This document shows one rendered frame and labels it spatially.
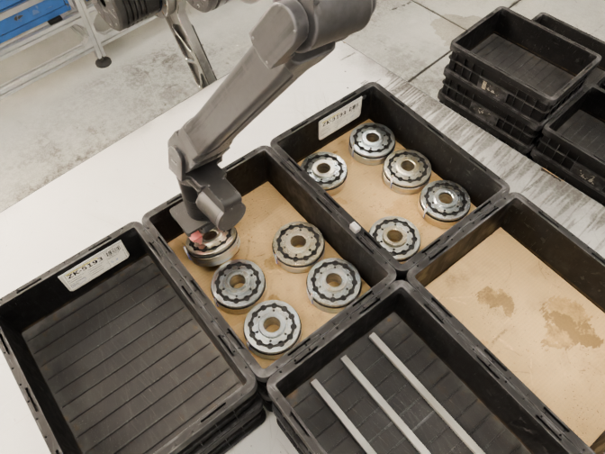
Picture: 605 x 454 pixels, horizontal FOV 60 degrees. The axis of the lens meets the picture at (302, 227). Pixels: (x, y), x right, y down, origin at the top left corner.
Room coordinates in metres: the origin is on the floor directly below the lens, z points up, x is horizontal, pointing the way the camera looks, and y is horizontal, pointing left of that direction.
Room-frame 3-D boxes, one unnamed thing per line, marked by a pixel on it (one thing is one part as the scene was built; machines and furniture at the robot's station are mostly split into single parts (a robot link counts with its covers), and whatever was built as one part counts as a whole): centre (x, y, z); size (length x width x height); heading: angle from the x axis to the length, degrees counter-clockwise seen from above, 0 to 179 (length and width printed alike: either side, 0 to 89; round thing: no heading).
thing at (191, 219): (0.55, 0.18, 0.99); 0.10 x 0.07 x 0.07; 126
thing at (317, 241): (0.54, 0.01, 0.86); 0.10 x 0.10 x 0.01
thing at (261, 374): (0.50, 0.07, 0.92); 0.40 x 0.30 x 0.02; 36
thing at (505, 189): (0.67, -0.17, 0.92); 0.40 x 0.30 x 0.02; 36
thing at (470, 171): (0.67, -0.17, 0.87); 0.40 x 0.30 x 0.11; 36
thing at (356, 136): (0.81, -0.16, 0.86); 0.10 x 0.10 x 0.01
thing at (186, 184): (0.54, 0.17, 1.06); 0.07 x 0.06 x 0.07; 41
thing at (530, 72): (1.42, -0.76, 0.37); 0.40 x 0.30 x 0.45; 41
